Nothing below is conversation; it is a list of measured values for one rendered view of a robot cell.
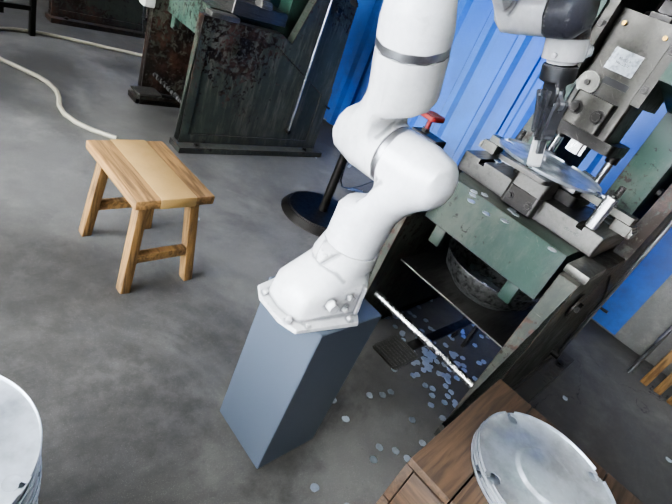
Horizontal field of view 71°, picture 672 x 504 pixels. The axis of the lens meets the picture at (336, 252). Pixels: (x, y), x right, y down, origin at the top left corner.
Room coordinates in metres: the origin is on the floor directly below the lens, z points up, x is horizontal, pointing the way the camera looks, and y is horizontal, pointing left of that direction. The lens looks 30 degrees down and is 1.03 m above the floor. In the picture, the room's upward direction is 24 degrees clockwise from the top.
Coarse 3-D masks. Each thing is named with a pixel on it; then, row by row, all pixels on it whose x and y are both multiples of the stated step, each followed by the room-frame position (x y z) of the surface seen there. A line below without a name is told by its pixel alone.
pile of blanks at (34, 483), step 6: (36, 468) 0.34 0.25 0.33; (36, 474) 0.33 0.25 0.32; (30, 480) 0.31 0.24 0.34; (36, 480) 0.34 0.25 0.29; (18, 486) 0.30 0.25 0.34; (24, 486) 0.30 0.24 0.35; (30, 486) 0.31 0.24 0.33; (36, 486) 0.34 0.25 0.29; (24, 492) 0.31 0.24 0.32; (30, 492) 0.31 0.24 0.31; (36, 492) 0.33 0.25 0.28; (18, 498) 0.29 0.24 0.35; (24, 498) 0.30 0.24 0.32; (30, 498) 0.32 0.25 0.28; (36, 498) 0.34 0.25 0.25
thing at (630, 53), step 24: (624, 24) 1.36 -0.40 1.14; (648, 24) 1.34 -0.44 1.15; (600, 48) 1.38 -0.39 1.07; (624, 48) 1.35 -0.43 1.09; (648, 48) 1.33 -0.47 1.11; (600, 72) 1.36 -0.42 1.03; (624, 72) 1.33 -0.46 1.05; (648, 72) 1.31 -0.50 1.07; (576, 96) 1.34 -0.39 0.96; (600, 96) 1.34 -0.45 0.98; (624, 96) 1.32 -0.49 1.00; (576, 120) 1.32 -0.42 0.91; (600, 120) 1.29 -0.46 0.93; (624, 120) 1.32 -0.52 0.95
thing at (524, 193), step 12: (504, 156) 1.20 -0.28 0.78; (516, 168) 1.17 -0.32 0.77; (528, 168) 1.18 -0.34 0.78; (516, 180) 1.28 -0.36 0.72; (528, 180) 1.27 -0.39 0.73; (540, 180) 1.13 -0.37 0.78; (504, 192) 1.29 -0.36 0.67; (516, 192) 1.27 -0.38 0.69; (528, 192) 1.26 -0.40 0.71; (540, 192) 1.24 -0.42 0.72; (552, 192) 1.27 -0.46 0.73; (516, 204) 1.26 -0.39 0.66; (528, 204) 1.24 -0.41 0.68; (540, 204) 1.25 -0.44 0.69; (528, 216) 1.24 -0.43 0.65
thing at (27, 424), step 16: (0, 384) 0.41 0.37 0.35; (16, 384) 0.42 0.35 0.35; (0, 400) 0.39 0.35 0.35; (16, 400) 0.40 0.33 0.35; (0, 416) 0.37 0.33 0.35; (16, 416) 0.38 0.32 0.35; (32, 416) 0.39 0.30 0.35; (0, 432) 0.35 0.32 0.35; (16, 432) 0.36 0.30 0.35; (32, 432) 0.37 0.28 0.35; (0, 448) 0.33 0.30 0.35; (16, 448) 0.34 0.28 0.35; (32, 448) 0.35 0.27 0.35; (0, 464) 0.31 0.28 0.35; (16, 464) 0.32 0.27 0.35; (32, 464) 0.33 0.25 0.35; (0, 480) 0.30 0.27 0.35; (0, 496) 0.28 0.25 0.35; (16, 496) 0.28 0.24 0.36
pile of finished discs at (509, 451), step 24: (480, 432) 0.70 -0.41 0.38; (504, 432) 0.73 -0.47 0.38; (528, 432) 0.76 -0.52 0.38; (552, 432) 0.80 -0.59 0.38; (480, 456) 0.64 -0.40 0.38; (504, 456) 0.67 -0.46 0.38; (528, 456) 0.69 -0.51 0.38; (552, 456) 0.72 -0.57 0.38; (576, 456) 0.76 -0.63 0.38; (480, 480) 0.62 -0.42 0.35; (504, 480) 0.62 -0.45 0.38; (528, 480) 0.64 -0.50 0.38; (552, 480) 0.66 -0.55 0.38; (576, 480) 0.69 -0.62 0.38; (600, 480) 0.72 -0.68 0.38
